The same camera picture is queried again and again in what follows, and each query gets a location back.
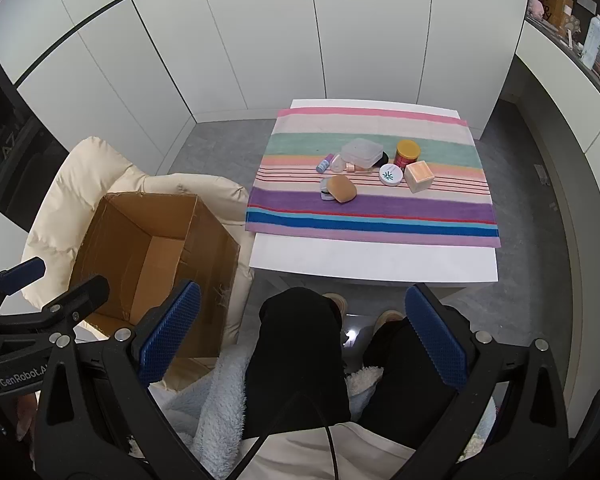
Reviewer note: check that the striped colourful cloth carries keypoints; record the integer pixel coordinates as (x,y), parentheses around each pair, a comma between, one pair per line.
(370,210)

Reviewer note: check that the round white jar green print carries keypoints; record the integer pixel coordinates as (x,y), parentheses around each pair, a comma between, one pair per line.
(390,175)

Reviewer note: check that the red can with yellow lid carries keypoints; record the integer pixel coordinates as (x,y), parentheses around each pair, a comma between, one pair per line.
(406,157)

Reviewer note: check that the person's white top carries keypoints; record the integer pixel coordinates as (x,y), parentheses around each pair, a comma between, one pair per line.
(300,450)

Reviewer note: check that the translucent plastic lidded box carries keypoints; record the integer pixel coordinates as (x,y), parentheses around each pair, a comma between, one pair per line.
(361,152)

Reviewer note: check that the person's right leg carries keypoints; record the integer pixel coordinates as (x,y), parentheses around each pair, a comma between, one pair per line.
(405,385)

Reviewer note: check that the person's left shoe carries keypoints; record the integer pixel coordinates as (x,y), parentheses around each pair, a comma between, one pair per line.
(335,302)

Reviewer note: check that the tan oval case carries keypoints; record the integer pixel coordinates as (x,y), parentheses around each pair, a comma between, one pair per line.
(341,189)

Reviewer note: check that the black chair part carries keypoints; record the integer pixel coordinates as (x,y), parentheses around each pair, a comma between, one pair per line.
(595,425)

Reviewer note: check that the small clear bottle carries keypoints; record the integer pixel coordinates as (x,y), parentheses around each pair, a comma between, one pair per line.
(337,162)

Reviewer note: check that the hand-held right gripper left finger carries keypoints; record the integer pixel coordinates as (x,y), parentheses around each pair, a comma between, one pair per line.
(172,330)

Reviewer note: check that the brown box on shelf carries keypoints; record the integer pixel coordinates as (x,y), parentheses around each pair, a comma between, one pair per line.
(555,2)

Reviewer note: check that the pale fleece blanket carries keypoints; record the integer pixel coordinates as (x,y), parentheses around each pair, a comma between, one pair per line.
(220,400)

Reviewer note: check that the pink plush toy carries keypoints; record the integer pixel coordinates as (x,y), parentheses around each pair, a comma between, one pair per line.
(536,7)

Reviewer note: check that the pink cosmetic tube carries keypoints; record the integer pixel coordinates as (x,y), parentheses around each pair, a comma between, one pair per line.
(357,167)

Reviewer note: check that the brown cardboard box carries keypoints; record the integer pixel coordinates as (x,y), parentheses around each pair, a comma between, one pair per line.
(125,240)

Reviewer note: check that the person's right shoe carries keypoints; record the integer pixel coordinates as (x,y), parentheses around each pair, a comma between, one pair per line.
(387,317)

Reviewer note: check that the black round puff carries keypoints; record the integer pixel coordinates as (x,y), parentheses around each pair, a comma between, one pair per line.
(382,160)

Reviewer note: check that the cream padded armchair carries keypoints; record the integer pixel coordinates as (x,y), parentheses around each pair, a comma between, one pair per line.
(75,175)

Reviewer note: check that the person's shoe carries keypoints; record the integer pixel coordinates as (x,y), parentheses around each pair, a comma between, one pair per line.
(387,317)
(335,302)

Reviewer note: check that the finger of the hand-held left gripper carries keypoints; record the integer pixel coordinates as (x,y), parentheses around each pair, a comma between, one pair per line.
(27,267)
(80,297)

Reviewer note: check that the small purple bottle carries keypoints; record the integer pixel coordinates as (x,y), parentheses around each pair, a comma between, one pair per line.
(323,164)

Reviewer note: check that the tall white bottle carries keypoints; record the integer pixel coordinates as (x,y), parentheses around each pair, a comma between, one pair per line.
(592,42)

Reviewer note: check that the person's left hand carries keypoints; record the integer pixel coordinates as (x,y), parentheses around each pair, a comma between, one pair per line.
(25,417)

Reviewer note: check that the dark glass cabinet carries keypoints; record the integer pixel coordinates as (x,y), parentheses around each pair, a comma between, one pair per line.
(10,135)

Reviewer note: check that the white table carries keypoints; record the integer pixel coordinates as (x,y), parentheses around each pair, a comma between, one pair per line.
(370,260)

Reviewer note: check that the white shelf counter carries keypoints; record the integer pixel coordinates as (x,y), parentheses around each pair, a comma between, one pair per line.
(555,75)

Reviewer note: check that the pink cube box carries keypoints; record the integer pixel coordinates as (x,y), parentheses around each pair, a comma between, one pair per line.
(419,175)

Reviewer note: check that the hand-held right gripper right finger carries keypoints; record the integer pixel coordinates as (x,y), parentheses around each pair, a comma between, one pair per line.
(435,335)

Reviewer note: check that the small grey jar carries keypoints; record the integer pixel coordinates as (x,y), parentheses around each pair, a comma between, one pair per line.
(325,194)

